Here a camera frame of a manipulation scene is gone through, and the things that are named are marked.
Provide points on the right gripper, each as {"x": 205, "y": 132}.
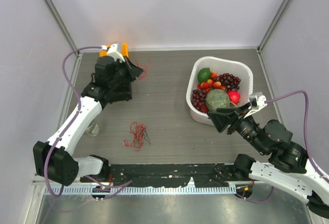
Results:
{"x": 220, "y": 118}

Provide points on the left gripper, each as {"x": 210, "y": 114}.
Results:
{"x": 133, "y": 71}

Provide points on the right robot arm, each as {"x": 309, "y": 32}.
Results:
{"x": 290, "y": 171}

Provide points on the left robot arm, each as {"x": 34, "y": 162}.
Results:
{"x": 53, "y": 159}

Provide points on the green netted melon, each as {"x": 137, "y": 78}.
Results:
{"x": 215, "y": 99}

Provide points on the red apple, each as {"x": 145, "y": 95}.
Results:
{"x": 234, "y": 97}

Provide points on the yellow plastic bin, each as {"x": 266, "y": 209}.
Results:
{"x": 124, "y": 50}

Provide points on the black plastic bin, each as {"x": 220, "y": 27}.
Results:
{"x": 123, "y": 92}

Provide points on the red grape bunch front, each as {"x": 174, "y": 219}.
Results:
{"x": 198, "y": 100}

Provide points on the dark red grape bunch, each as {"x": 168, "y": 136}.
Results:
{"x": 228, "y": 82}

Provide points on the green lime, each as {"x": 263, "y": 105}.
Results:
{"x": 204, "y": 75}

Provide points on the white fruit basket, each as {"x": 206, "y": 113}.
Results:
{"x": 218, "y": 65}

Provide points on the clear glass bottle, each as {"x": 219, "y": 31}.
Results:
{"x": 92, "y": 129}

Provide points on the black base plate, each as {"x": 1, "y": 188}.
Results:
{"x": 204, "y": 175}

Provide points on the white slotted cable duct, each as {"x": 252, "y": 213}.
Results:
{"x": 190, "y": 189}

